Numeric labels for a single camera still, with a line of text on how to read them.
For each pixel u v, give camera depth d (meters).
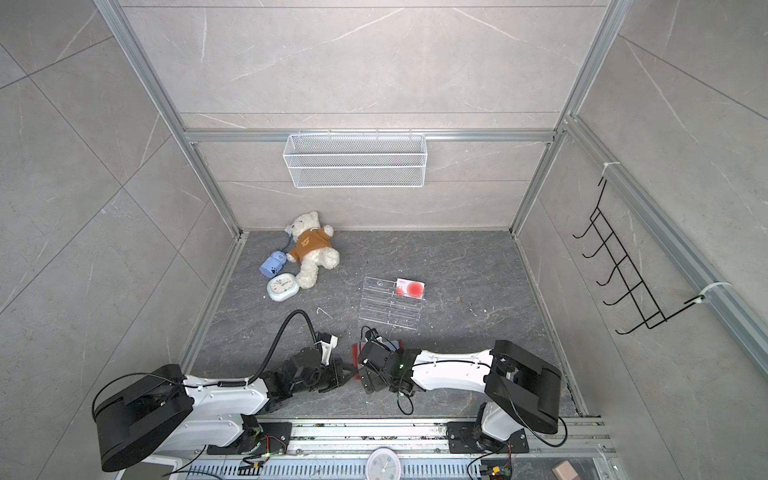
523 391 0.43
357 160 1.01
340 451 0.73
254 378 0.60
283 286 1.01
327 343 0.79
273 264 1.04
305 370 0.65
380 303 0.98
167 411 0.43
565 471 0.67
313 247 1.04
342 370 0.75
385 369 0.63
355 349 0.86
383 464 0.69
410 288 0.93
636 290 0.63
